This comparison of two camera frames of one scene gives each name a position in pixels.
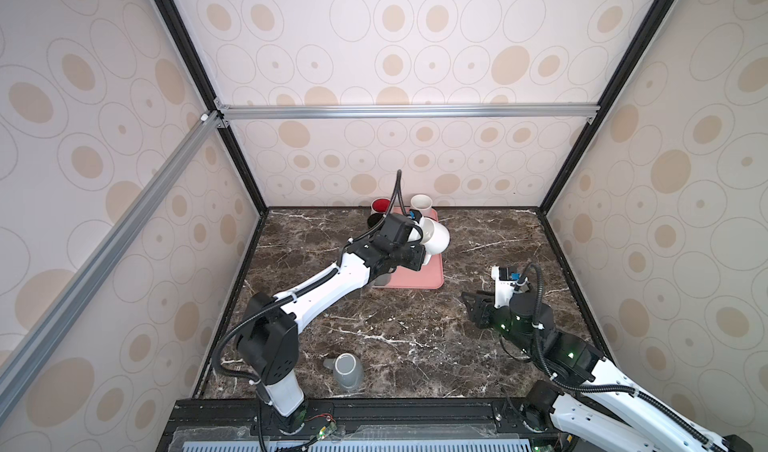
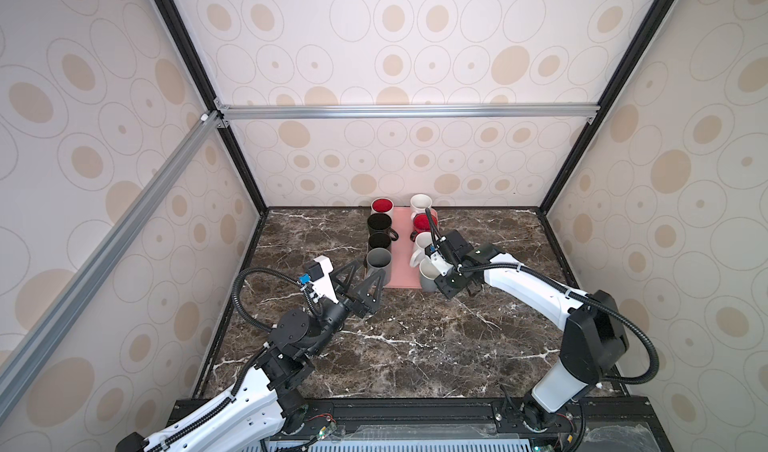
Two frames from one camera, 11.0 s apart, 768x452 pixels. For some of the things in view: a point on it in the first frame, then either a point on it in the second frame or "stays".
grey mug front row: x=348 y=371 -> x=428 y=273
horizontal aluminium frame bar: x=526 y=112 stays
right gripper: x=484 y=307 -> x=447 y=292
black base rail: x=356 y=425 stays
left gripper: x=416 y=260 -> x=357 y=310
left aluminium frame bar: x=30 y=350 stays
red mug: x=380 y=205 stays
